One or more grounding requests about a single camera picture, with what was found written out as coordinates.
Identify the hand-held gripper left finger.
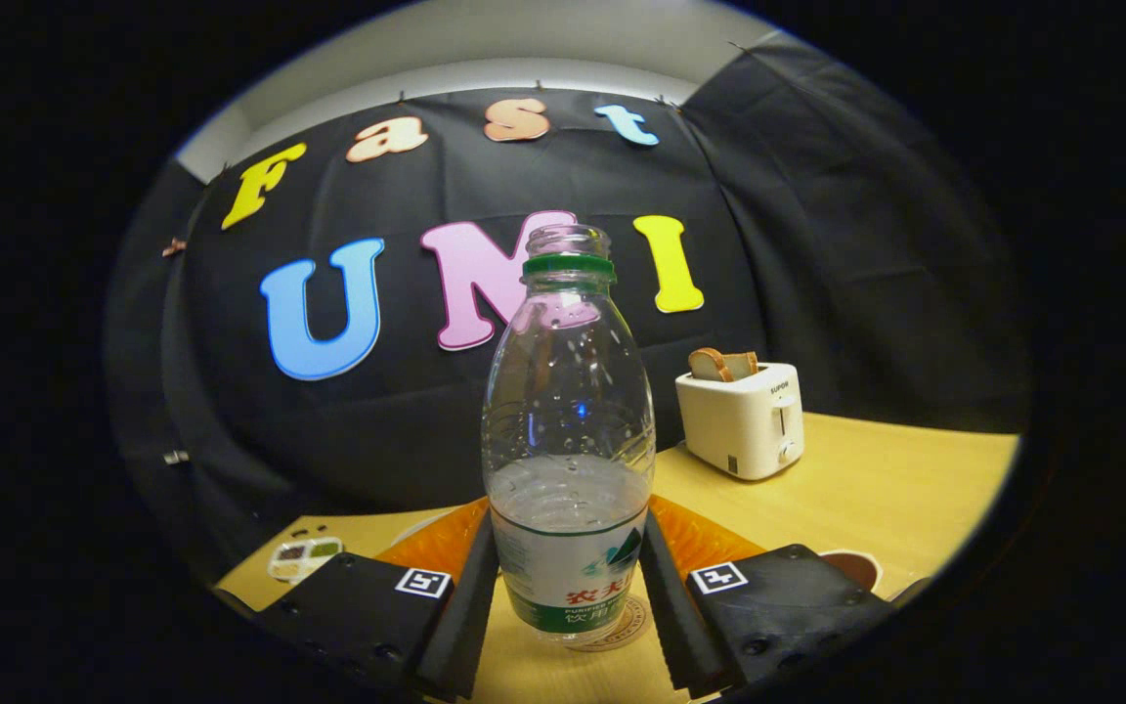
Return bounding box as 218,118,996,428
255,497,501,703

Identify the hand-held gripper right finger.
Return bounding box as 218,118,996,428
639,494,896,700

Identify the round wooden coaster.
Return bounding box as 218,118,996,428
563,594,650,653

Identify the clear plastic bottle green label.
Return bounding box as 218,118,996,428
481,223,658,643

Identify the beige cup with wooden handle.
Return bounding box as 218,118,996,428
817,550,885,594

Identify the white sectioned dish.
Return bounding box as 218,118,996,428
267,536,345,585

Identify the black backdrop cloth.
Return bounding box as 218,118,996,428
104,29,1033,578

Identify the cream toaster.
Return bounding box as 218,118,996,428
675,363,806,481

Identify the wooden table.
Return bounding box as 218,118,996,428
216,411,1021,704

